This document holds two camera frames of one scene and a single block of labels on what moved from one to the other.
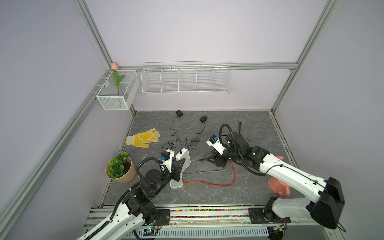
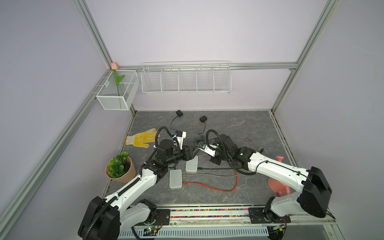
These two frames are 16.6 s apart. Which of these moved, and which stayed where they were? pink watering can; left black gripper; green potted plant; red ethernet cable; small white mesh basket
Moved: red ethernet cable; left black gripper
Stayed: pink watering can; small white mesh basket; green potted plant
